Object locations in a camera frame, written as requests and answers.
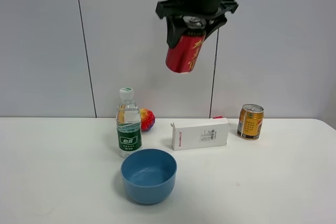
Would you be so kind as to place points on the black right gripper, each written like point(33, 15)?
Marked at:
point(175, 10)

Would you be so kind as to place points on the clear water bottle green label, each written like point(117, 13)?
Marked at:
point(128, 122)

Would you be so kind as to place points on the blue plastic bowl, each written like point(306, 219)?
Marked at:
point(149, 176)

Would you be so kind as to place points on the gold drink can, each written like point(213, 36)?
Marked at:
point(250, 121)

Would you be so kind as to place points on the rainbow coloured ball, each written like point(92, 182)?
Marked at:
point(147, 119)

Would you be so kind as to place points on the red drink can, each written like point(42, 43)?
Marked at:
point(183, 57)

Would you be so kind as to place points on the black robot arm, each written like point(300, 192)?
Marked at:
point(207, 5)

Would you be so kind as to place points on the white cardboard box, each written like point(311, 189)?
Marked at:
point(202, 133)

